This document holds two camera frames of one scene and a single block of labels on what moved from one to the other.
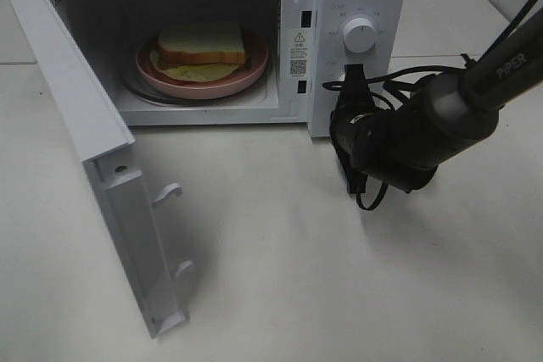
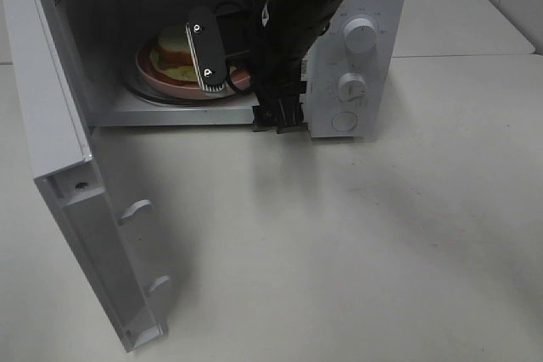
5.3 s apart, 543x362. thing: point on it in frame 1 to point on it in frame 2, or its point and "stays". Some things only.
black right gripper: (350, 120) to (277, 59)
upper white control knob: (360, 35) stays
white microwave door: (95, 133) to (61, 153)
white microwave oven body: (231, 40) stays
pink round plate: (256, 61) stays
